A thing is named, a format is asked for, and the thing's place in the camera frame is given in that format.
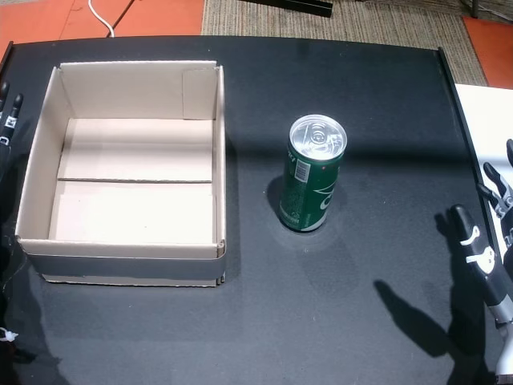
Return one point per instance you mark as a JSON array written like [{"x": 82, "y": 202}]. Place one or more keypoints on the green soda can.
[{"x": 308, "y": 180}]

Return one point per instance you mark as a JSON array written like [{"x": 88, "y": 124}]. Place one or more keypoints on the black metal bar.
[{"x": 304, "y": 6}]

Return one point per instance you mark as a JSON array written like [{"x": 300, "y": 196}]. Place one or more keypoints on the open cardboard box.
[{"x": 136, "y": 152}]

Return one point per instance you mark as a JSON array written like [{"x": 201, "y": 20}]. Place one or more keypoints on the large orange floor mat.
[{"x": 40, "y": 20}]

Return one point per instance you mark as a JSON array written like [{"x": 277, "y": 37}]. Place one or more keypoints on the beige woven rug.
[{"x": 380, "y": 24}]

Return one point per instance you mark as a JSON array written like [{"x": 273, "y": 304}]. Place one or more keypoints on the black stand leg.
[{"x": 474, "y": 8}]

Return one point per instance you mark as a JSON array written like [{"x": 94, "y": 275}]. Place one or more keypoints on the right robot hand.
[{"x": 477, "y": 256}]

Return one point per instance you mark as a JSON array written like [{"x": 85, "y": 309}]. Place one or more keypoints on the white board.
[{"x": 489, "y": 120}]

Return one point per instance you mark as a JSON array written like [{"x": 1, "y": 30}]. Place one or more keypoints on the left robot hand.
[{"x": 9, "y": 128}]

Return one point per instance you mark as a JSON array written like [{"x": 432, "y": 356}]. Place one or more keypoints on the small orange floor mat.
[{"x": 497, "y": 48}]

